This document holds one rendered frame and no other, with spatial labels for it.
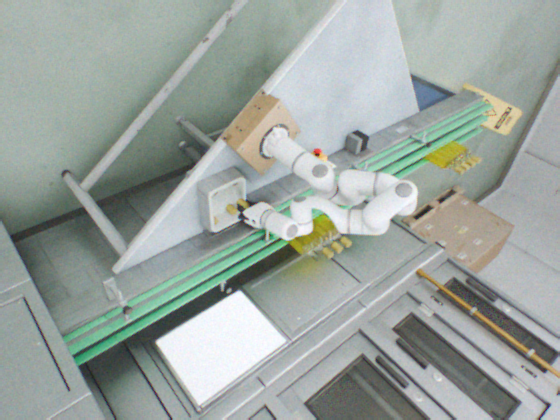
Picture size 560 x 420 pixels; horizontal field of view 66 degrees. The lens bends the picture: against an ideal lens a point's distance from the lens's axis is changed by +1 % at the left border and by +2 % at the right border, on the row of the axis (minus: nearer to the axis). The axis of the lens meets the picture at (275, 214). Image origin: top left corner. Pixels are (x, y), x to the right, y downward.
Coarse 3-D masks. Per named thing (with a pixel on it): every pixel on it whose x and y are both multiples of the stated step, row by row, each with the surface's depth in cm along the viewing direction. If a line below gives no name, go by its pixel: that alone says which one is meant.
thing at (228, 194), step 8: (224, 184) 165; (240, 184) 174; (224, 192) 178; (232, 192) 181; (240, 192) 177; (216, 200) 177; (224, 200) 181; (232, 200) 184; (216, 208) 180; (224, 208) 184; (216, 216) 182; (224, 216) 183; (232, 216) 183; (216, 224) 179; (224, 224) 180
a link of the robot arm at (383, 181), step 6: (378, 174) 147; (384, 174) 147; (378, 180) 145; (384, 180) 145; (390, 180) 146; (396, 180) 148; (378, 186) 145; (384, 186) 146; (378, 192) 146; (414, 204) 140; (402, 210) 141; (408, 210) 141
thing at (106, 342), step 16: (416, 160) 249; (400, 176) 236; (256, 256) 188; (224, 272) 181; (192, 288) 174; (208, 288) 174; (176, 304) 168; (144, 320) 162; (112, 336) 157; (128, 336) 158; (80, 352) 152; (96, 352) 152
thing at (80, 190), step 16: (240, 0) 200; (336, 0) 174; (224, 16) 200; (208, 32) 201; (192, 64) 201; (176, 80) 200; (160, 96) 200; (144, 112) 201; (240, 112) 174; (128, 128) 201; (112, 160) 202; (64, 176) 208; (96, 176) 201; (80, 192) 199; (96, 208) 191; (160, 208) 174; (112, 224) 188; (112, 240) 179
